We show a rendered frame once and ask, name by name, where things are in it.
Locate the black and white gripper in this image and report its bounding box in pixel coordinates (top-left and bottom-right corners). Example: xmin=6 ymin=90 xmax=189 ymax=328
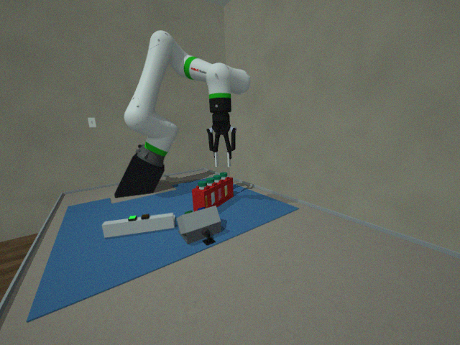
xmin=206 ymin=113 xmax=236 ymax=167

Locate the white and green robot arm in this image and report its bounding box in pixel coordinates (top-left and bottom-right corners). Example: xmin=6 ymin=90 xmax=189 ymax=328
xmin=124 ymin=30 xmax=250 ymax=167

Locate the blue flat mat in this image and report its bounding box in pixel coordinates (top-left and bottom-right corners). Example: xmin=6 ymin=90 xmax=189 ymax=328
xmin=27 ymin=178 xmax=299 ymax=323

